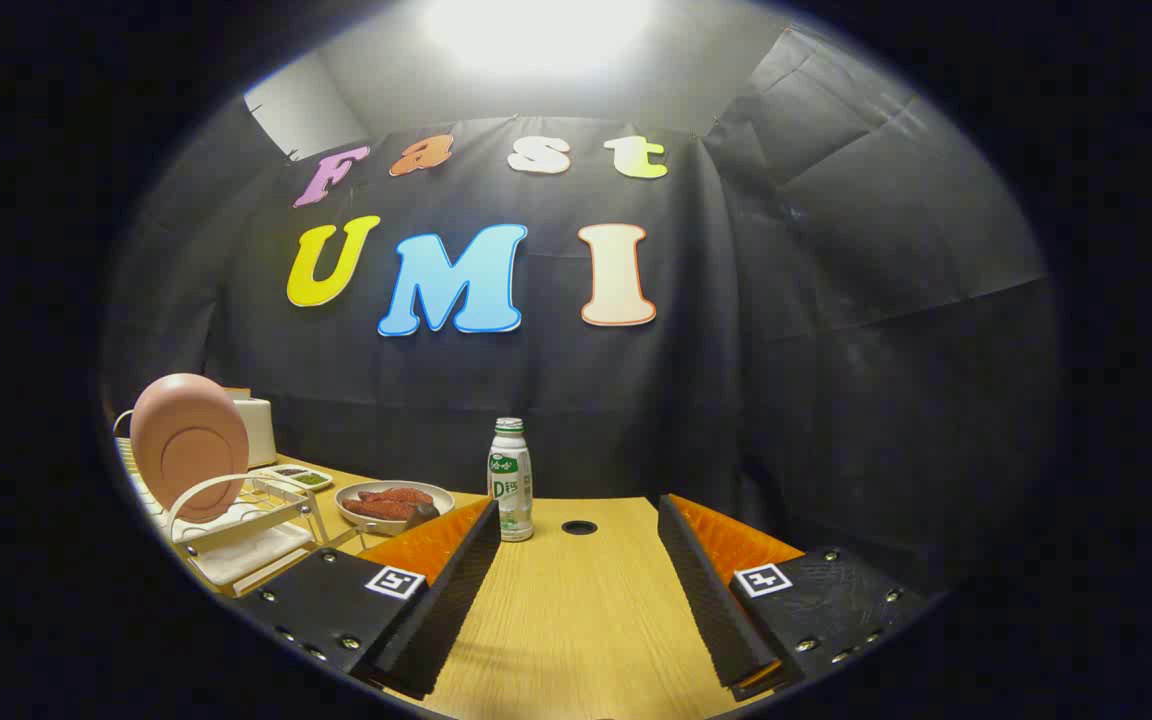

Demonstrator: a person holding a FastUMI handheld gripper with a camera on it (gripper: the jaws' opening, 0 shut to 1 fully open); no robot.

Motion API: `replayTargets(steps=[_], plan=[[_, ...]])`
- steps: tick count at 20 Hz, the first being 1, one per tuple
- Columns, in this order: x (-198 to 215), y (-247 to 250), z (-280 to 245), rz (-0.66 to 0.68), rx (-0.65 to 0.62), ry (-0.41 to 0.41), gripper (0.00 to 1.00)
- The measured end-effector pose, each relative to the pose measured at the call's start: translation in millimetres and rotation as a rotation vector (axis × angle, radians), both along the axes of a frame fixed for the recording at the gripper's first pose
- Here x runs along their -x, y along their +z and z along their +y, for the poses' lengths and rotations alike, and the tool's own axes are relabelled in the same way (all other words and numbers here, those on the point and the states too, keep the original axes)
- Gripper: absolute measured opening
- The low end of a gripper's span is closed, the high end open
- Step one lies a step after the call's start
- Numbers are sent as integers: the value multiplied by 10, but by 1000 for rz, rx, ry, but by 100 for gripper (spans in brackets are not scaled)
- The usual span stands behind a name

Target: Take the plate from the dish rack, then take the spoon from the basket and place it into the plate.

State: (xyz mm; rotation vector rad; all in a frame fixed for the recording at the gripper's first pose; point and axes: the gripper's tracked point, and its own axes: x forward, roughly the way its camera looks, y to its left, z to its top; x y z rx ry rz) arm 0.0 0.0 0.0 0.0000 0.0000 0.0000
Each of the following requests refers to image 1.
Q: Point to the white divided dish with beans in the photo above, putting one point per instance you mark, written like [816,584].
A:
[296,477]

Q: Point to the white green-label bottle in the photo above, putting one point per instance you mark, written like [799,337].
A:
[511,480]

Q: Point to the ceiling light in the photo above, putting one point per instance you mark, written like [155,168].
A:
[536,30]

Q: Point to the brown meat piece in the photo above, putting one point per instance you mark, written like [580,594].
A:
[376,510]
[396,495]

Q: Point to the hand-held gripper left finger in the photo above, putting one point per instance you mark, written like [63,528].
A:
[446,600]

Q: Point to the cream toaster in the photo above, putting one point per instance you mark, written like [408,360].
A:
[261,430]

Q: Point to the pink plate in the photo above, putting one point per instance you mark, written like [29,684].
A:
[186,440]

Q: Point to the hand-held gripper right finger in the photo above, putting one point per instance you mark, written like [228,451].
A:
[711,600]

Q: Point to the beige plate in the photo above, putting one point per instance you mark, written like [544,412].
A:
[441,494]

